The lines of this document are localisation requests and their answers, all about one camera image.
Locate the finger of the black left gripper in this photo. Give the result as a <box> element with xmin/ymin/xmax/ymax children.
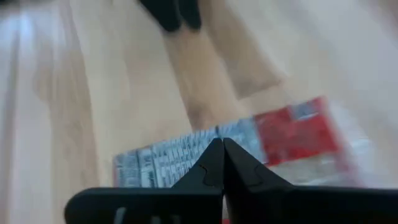
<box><xmin>179</xmin><ymin>0</ymin><xmax>202</xmax><ymax>31</ymax></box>
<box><xmin>138</xmin><ymin>0</ymin><xmax>183</xmax><ymax>32</ymax></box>

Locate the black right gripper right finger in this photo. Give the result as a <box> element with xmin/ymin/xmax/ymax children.
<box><xmin>223</xmin><ymin>138</ymin><xmax>398</xmax><ymax>224</ymax></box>

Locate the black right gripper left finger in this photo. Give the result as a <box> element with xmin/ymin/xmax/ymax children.
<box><xmin>64</xmin><ymin>138</ymin><xmax>225</xmax><ymax>224</ymax></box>

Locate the red popcorn bag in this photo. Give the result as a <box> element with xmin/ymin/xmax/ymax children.
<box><xmin>113</xmin><ymin>95</ymin><xmax>373</xmax><ymax>189</ymax></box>

